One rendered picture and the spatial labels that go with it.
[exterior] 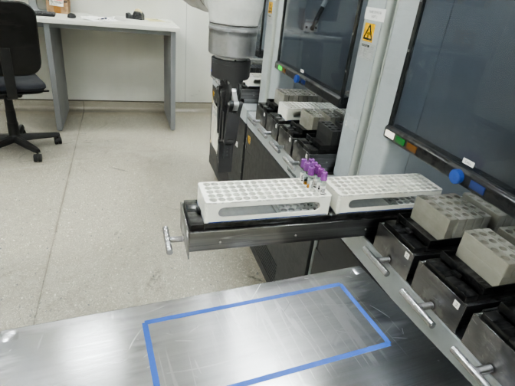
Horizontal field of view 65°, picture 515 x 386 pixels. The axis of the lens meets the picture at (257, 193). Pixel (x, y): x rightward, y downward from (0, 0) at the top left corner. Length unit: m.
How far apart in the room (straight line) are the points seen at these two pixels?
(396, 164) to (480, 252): 0.38
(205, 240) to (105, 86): 3.62
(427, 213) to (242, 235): 0.42
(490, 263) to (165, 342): 0.60
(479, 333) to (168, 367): 0.53
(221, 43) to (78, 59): 3.64
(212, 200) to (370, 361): 0.45
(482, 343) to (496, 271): 0.14
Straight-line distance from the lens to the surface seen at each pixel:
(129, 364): 0.60
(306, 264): 1.42
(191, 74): 4.42
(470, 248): 0.92
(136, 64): 4.36
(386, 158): 1.15
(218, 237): 0.88
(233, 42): 0.76
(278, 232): 0.92
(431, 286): 0.90
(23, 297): 2.04
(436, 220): 0.97
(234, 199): 0.87
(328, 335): 0.66
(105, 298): 1.94
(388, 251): 1.00
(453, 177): 0.90
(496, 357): 0.82
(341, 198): 0.96
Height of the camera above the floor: 1.28
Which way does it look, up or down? 27 degrees down
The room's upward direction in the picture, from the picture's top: 6 degrees clockwise
